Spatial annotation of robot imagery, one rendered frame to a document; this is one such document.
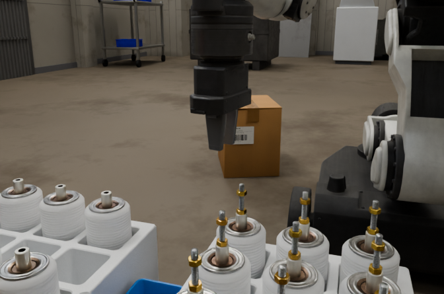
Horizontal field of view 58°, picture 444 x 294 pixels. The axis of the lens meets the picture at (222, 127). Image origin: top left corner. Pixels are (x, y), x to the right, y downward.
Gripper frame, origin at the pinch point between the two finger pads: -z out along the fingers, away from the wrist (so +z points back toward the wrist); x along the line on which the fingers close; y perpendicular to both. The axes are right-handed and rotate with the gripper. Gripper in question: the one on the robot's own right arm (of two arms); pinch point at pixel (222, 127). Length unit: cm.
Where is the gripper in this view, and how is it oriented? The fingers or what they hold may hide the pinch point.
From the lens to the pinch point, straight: 60.4
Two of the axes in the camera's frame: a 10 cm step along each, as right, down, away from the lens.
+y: 8.7, 1.2, -4.7
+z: 0.0, -9.7, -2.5
